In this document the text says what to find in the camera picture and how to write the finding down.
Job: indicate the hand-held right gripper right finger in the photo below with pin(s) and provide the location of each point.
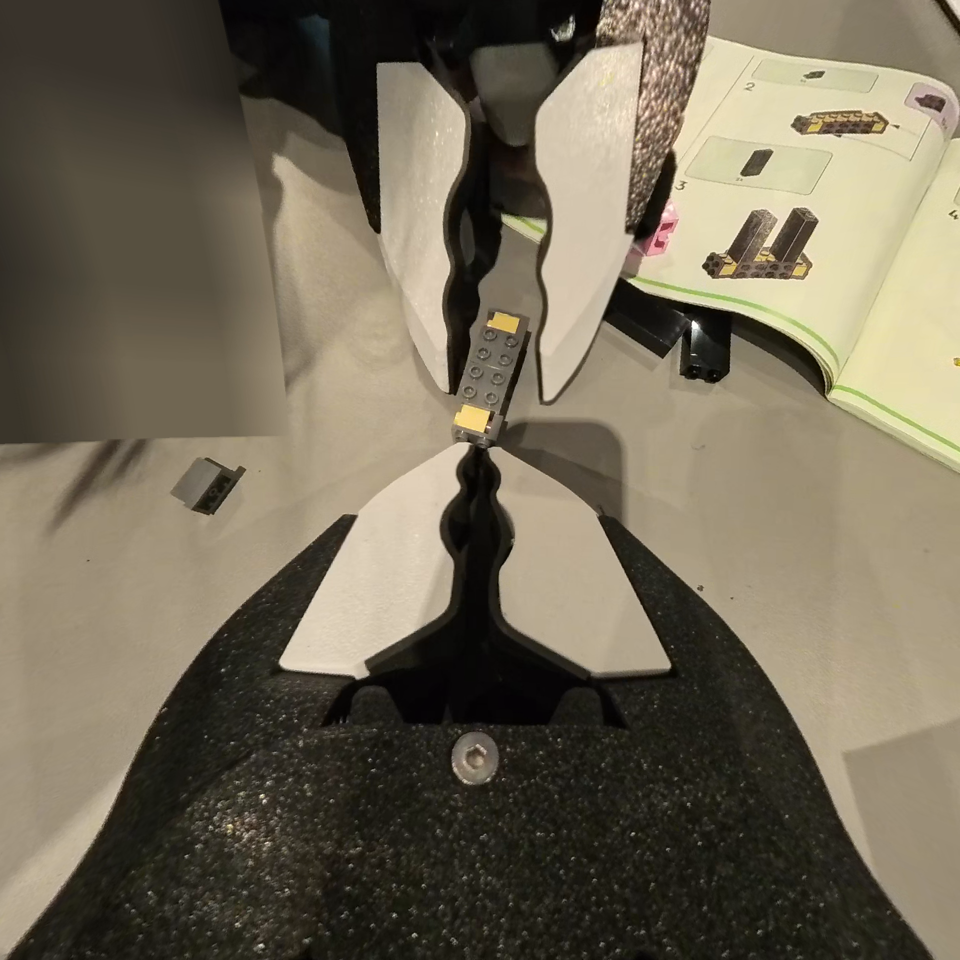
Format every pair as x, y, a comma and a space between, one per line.
577, 592

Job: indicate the small grey brick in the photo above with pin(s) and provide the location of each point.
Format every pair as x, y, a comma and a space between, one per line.
204, 489

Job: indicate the green instruction booklet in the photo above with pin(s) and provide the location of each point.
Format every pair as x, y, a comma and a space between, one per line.
825, 225

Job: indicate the tall black brick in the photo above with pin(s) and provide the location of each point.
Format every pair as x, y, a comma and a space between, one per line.
706, 346

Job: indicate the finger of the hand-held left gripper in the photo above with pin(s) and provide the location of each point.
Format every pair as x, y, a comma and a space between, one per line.
589, 217
420, 225

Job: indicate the flat black brick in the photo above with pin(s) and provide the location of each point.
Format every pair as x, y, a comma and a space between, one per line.
646, 324

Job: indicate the grey desk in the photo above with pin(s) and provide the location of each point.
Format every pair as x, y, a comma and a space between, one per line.
787, 570

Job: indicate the grey brick plate yellow tiles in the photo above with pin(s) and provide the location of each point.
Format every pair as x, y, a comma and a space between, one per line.
487, 367

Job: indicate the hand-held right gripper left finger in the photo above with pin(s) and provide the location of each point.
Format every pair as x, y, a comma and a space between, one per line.
375, 592

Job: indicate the pink brick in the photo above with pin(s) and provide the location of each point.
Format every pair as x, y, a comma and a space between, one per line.
660, 234

